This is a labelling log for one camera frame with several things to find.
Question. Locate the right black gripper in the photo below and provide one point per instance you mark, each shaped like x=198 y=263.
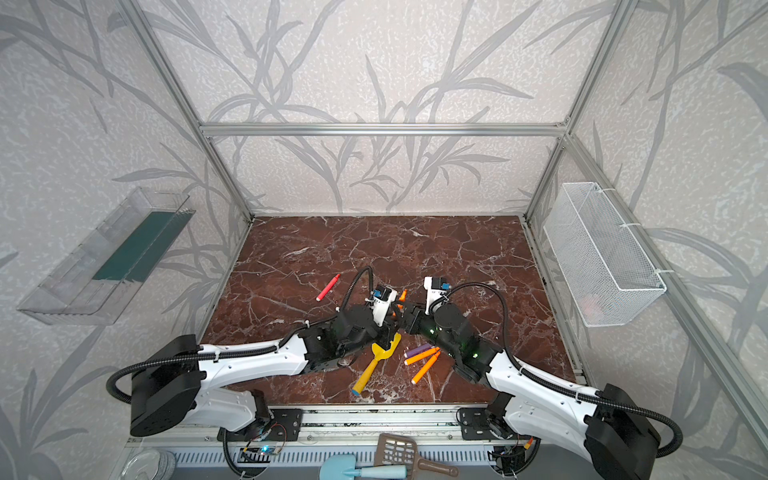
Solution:
x=420 y=317

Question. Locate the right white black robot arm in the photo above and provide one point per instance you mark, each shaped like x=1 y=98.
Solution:
x=604 y=426

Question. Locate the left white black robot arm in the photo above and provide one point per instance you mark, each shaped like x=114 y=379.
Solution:
x=190 y=383

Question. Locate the red marker pen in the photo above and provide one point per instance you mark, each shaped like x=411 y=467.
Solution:
x=328 y=288

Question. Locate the yellow toy shovel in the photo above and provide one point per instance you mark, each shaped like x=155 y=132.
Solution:
x=379 y=354

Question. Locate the orange capped marker upper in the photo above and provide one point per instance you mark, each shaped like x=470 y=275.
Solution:
x=422 y=355

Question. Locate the orange capped marker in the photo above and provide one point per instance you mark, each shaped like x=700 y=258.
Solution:
x=422 y=355
x=425 y=368

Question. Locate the purple capped marker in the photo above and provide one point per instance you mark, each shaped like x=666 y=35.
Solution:
x=418 y=350

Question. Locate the orange capped marker lower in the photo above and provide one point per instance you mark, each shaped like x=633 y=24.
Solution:
x=425 y=368

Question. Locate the brown toy slotted spatula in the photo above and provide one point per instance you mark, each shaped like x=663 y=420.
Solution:
x=400 y=450

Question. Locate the teal toy shovel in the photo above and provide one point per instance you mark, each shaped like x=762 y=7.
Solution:
x=343 y=467

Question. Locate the clear round dish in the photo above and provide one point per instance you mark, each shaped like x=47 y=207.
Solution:
x=149 y=464

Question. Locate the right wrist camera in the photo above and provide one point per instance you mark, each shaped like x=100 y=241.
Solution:
x=436 y=291

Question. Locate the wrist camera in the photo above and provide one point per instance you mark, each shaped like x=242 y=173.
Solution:
x=382 y=299
x=436 y=291

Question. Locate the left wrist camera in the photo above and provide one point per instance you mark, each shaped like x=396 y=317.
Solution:
x=382 y=299

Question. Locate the aluminium mounting rail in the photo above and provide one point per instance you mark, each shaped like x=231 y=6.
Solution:
x=341 y=425

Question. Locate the white wire mesh basket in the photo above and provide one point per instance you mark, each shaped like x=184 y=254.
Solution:
x=609 y=275

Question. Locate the clear plastic wall bin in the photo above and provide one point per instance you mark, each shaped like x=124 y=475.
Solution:
x=95 y=283

